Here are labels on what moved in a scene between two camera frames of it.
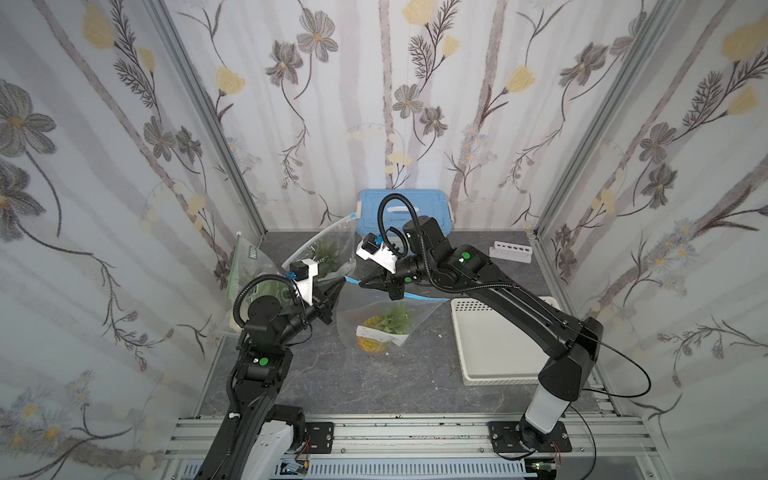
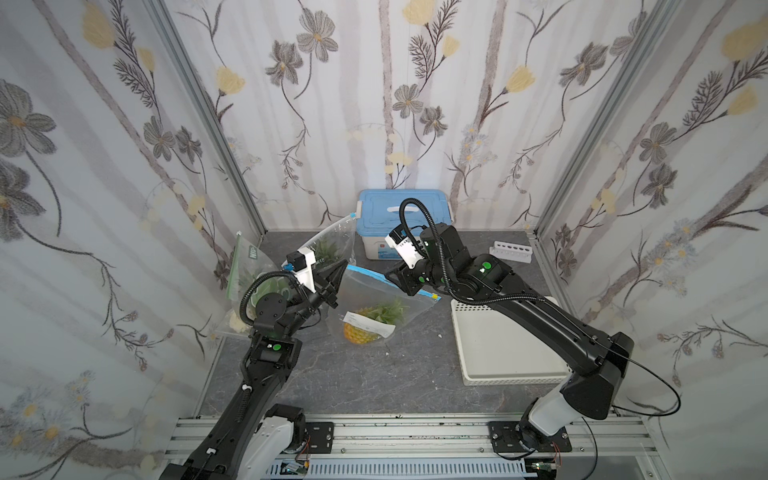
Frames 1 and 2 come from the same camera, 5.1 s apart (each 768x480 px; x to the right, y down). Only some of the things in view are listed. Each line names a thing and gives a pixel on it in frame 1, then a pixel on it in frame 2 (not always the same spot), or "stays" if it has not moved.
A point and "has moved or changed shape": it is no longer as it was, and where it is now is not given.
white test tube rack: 511,252 stays
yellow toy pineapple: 398,320 → 390,310
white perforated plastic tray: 490,350 stays
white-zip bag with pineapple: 333,250 stays
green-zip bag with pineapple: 250,262 stays
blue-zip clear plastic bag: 371,323 has moved or changed shape
